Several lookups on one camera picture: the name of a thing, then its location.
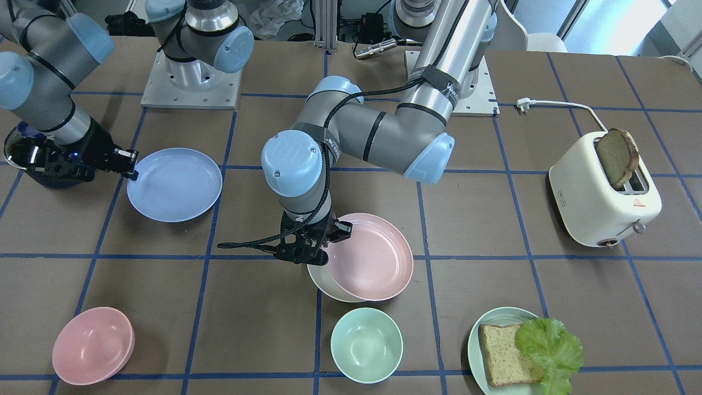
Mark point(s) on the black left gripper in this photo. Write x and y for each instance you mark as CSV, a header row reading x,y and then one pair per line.
x,y
341,229

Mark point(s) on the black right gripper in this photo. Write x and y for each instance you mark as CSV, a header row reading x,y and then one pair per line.
x,y
94,144

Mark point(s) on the blue plate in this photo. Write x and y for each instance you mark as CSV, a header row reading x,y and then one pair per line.
x,y
175,185

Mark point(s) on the pink plate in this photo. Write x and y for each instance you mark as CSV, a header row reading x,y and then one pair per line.
x,y
375,263

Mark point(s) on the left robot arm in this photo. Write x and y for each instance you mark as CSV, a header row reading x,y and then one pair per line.
x,y
399,129

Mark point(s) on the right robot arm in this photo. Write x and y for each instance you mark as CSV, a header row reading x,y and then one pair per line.
x,y
203,47

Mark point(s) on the beige plate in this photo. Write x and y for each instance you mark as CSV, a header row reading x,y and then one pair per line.
x,y
322,279

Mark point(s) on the green bowl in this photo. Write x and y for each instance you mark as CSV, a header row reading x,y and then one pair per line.
x,y
367,345

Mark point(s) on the green plate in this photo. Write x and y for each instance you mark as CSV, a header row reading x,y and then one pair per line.
x,y
477,357

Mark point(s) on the pink bowl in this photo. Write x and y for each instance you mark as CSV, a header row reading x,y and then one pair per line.
x,y
93,346

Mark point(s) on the bread slice on plate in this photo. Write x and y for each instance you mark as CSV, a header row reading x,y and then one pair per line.
x,y
507,365

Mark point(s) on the white toaster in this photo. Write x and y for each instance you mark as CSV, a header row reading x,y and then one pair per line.
x,y
592,212

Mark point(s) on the green lettuce leaf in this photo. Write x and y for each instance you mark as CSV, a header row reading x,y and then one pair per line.
x,y
554,349

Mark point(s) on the toast slice in toaster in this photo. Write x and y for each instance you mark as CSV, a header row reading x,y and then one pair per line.
x,y
618,155

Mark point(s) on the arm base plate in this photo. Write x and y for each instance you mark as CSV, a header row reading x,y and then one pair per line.
x,y
478,97
191,85

